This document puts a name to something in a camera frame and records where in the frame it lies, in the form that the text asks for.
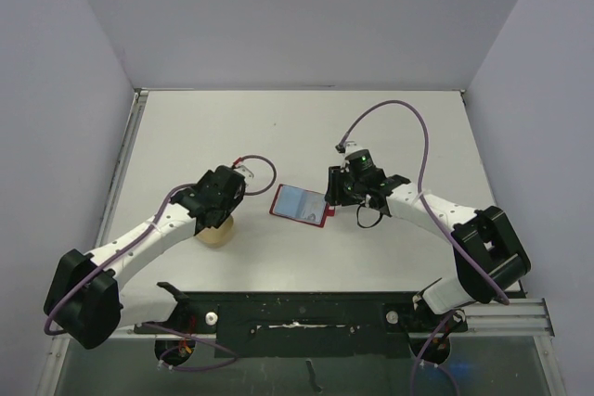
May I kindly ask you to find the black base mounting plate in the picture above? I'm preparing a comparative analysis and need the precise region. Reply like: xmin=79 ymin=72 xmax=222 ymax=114
xmin=135 ymin=283 xmax=468 ymax=364

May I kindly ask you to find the silver VIP card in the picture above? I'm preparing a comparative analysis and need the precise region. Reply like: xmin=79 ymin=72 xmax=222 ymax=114
xmin=299 ymin=197 xmax=326 ymax=225

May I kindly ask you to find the beige oval tray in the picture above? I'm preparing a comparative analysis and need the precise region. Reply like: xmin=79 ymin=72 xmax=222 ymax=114
xmin=195 ymin=216 xmax=235 ymax=249

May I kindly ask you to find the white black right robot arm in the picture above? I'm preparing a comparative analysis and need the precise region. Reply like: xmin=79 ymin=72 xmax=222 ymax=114
xmin=325 ymin=149 xmax=532 ymax=330

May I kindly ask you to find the aluminium left rail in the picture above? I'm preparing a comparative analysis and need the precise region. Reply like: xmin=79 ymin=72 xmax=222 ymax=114
xmin=91 ymin=89 xmax=149 ymax=249

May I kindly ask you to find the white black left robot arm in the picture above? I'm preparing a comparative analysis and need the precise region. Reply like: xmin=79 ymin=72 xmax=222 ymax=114
xmin=43 ymin=165 xmax=253 ymax=350

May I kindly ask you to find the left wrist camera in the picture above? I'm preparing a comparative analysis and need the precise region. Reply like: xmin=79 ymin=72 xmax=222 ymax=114
xmin=233 ymin=158 xmax=255 ymax=186

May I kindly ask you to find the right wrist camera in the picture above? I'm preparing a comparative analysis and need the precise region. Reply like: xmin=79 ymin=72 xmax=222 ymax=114
xmin=335 ymin=141 xmax=361 ymax=157

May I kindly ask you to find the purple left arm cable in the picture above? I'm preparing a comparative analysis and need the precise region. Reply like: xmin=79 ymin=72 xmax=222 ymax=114
xmin=44 ymin=153 xmax=278 ymax=374

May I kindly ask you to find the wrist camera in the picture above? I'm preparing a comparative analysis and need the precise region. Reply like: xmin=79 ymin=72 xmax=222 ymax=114
xmin=233 ymin=158 xmax=255 ymax=186
xmin=335 ymin=141 xmax=361 ymax=157

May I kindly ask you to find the red leather card holder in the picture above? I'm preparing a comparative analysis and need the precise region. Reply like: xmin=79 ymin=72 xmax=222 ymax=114
xmin=269 ymin=184 xmax=331 ymax=228

